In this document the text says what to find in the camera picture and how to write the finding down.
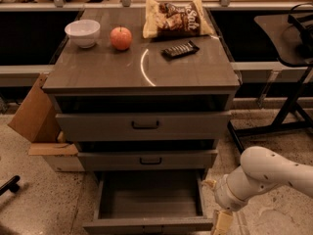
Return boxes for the grey bottom drawer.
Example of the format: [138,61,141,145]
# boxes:
[83,169,212,235]

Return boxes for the grey drawer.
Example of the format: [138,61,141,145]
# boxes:
[78,150,218,171]
[56,111,230,142]
[83,169,212,235]

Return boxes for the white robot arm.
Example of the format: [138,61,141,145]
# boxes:
[203,146,313,235]

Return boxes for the grey top drawer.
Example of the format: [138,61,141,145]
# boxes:
[56,111,230,142]

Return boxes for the grey middle drawer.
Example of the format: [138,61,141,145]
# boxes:
[78,150,218,171]

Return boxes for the dark wooden drawer cabinet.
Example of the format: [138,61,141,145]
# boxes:
[42,7,242,188]

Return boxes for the black candy bar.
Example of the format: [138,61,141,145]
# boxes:
[160,41,200,59]

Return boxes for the black side table stand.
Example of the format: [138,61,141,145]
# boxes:
[228,13,313,153]

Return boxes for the yellow brown chip bag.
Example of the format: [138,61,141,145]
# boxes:
[143,0,213,39]

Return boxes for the red apple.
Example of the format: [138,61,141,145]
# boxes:
[110,26,132,51]

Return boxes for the brown cardboard box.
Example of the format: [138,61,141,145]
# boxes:
[7,73,85,173]

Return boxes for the black chair leg caster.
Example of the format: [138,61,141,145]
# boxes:
[0,175,21,196]

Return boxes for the white ceramic bowl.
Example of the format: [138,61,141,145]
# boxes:
[65,20,101,48]

